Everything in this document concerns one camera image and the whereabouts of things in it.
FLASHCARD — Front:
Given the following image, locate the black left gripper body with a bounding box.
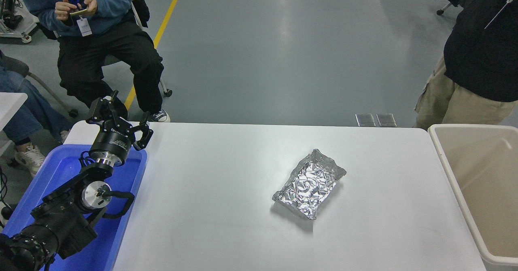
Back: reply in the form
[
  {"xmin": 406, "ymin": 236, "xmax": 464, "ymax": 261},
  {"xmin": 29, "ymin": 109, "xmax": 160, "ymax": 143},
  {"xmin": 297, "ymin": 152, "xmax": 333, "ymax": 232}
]
[{"xmin": 90, "ymin": 128, "xmax": 133, "ymax": 161}]

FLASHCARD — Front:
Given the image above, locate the seated person's left hand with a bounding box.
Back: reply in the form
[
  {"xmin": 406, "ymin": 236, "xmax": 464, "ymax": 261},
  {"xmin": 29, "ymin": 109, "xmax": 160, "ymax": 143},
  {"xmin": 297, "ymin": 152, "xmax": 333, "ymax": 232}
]
[{"xmin": 79, "ymin": 0, "xmax": 98, "ymax": 17}]

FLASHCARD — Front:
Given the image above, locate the seated person's right hand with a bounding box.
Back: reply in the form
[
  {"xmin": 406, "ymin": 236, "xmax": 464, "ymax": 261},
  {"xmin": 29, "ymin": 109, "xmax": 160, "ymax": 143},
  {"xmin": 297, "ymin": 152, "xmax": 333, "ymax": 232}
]
[{"xmin": 54, "ymin": 0, "xmax": 78, "ymax": 21}]

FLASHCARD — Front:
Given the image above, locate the blue plastic tray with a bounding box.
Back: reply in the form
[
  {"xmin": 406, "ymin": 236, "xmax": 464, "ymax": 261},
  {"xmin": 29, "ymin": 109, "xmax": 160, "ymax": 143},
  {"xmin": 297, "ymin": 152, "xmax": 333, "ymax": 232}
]
[{"xmin": 2, "ymin": 144, "xmax": 148, "ymax": 271}]

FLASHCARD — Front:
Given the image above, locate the seated person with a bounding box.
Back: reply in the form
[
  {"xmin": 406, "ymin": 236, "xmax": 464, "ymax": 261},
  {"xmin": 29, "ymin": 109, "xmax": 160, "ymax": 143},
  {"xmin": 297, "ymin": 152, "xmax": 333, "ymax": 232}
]
[{"xmin": 15, "ymin": 0, "xmax": 171, "ymax": 123}]

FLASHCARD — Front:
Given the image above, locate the person in jeans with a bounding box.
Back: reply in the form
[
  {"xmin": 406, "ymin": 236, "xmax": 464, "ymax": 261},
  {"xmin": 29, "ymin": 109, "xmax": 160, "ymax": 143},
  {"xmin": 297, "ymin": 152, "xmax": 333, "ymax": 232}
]
[{"xmin": 0, "ymin": 49, "xmax": 74, "ymax": 178}]

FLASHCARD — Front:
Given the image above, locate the white name badge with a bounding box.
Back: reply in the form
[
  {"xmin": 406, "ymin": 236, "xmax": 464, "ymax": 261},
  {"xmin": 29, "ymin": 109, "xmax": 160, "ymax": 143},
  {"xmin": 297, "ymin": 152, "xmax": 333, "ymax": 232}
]
[{"xmin": 76, "ymin": 17, "xmax": 93, "ymax": 37}]

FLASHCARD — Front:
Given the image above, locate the white side table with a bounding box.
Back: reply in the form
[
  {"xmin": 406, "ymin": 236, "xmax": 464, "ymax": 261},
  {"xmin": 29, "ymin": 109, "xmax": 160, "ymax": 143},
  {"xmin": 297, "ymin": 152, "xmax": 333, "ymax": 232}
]
[{"xmin": 0, "ymin": 92, "xmax": 29, "ymax": 155}]

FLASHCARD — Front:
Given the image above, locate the grey chair with caster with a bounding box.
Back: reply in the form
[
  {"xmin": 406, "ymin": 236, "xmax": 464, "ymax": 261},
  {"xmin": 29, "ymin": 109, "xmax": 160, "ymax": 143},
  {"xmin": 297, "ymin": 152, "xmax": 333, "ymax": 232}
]
[{"xmin": 0, "ymin": 55, "xmax": 79, "ymax": 118}]

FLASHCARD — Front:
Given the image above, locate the black jacket on chair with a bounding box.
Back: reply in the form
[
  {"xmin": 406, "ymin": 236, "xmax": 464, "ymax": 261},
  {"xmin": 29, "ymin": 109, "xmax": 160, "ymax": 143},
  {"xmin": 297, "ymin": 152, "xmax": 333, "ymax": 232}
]
[{"xmin": 126, "ymin": 0, "xmax": 151, "ymax": 28}]

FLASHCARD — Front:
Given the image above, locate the black stand with white base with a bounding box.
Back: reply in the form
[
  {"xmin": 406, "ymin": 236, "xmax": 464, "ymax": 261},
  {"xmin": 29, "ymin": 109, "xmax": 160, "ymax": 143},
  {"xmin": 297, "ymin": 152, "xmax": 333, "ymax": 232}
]
[{"xmin": 0, "ymin": 0, "xmax": 41, "ymax": 43}]

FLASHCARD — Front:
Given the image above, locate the crumpled foil tray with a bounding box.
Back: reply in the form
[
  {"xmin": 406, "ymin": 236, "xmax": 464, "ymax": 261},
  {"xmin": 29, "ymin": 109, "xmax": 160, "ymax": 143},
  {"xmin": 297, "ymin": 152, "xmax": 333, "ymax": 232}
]
[{"xmin": 272, "ymin": 149, "xmax": 347, "ymax": 220}]

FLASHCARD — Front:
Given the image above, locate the metal floor plate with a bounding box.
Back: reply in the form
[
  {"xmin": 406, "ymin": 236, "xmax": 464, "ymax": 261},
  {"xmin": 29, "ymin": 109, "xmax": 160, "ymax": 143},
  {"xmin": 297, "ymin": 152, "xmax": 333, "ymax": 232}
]
[
  {"xmin": 355, "ymin": 113, "xmax": 376, "ymax": 127},
  {"xmin": 376, "ymin": 113, "xmax": 397, "ymax": 127}
]

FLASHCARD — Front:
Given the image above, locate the large pale plastic bin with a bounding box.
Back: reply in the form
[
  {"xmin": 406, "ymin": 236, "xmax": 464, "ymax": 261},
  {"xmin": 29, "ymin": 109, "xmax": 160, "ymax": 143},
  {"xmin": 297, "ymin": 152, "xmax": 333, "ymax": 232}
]
[{"xmin": 428, "ymin": 124, "xmax": 518, "ymax": 267}]

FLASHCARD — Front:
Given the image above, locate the standing person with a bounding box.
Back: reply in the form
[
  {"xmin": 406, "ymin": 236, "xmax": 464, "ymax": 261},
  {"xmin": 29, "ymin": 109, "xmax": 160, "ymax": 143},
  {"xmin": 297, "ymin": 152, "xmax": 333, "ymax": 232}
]
[{"xmin": 415, "ymin": 0, "xmax": 518, "ymax": 130}]

